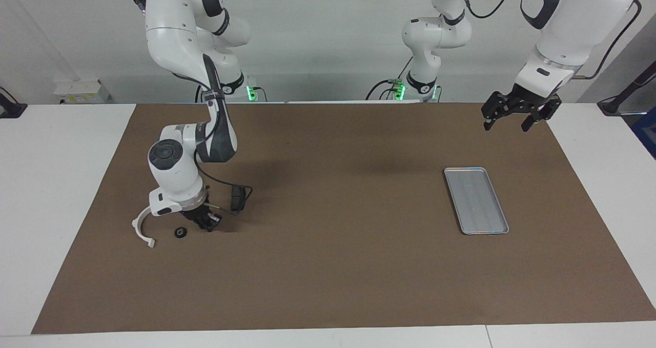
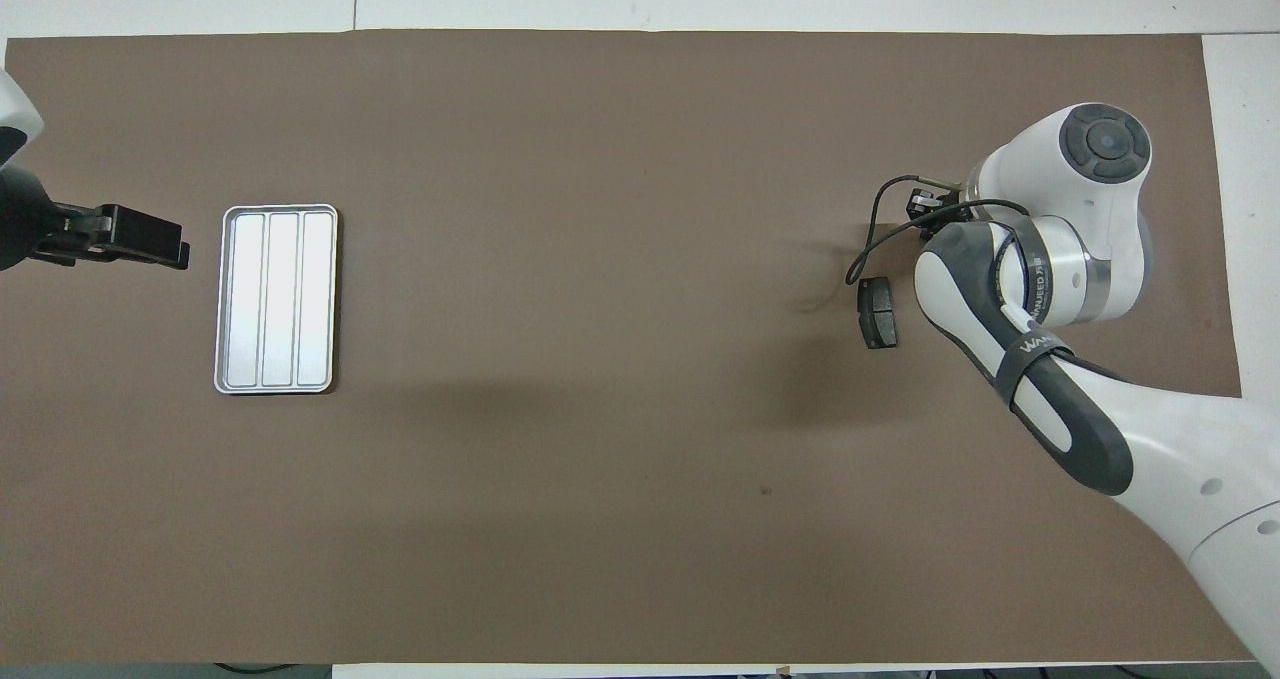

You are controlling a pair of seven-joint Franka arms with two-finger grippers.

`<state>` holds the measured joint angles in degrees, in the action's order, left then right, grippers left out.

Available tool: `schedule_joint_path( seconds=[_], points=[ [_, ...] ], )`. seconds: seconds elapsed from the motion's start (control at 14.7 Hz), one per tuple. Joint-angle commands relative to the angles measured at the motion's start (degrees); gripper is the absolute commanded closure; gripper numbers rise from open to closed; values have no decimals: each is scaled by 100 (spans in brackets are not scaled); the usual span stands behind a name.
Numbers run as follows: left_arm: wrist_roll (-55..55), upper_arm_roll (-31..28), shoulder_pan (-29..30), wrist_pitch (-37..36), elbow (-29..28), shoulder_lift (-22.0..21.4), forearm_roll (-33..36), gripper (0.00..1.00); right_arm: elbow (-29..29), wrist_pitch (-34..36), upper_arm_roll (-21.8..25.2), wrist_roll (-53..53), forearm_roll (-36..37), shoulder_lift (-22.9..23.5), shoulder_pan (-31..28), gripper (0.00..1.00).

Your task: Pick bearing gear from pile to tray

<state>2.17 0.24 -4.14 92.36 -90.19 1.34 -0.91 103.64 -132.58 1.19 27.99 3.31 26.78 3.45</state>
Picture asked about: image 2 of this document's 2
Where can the silver ribbed metal tray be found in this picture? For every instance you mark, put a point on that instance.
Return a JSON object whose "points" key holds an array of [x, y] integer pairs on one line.
{"points": [[275, 299]]}

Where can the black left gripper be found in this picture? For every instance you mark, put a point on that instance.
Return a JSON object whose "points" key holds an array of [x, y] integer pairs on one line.
{"points": [[88, 234]]}

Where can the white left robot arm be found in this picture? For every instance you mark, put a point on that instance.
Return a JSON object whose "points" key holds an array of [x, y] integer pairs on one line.
{"points": [[15, 224]]}

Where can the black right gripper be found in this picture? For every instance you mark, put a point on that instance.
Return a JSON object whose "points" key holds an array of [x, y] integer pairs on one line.
{"points": [[925, 215]]}

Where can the brown table mat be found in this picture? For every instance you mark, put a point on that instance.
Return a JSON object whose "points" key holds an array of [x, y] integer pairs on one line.
{"points": [[640, 359]]}

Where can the dark rectangular brake pad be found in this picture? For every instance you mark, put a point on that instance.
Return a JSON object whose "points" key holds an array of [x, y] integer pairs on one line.
{"points": [[878, 314]]}

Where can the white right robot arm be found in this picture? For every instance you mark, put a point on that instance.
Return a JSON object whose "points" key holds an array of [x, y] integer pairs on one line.
{"points": [[1060, 259]]}

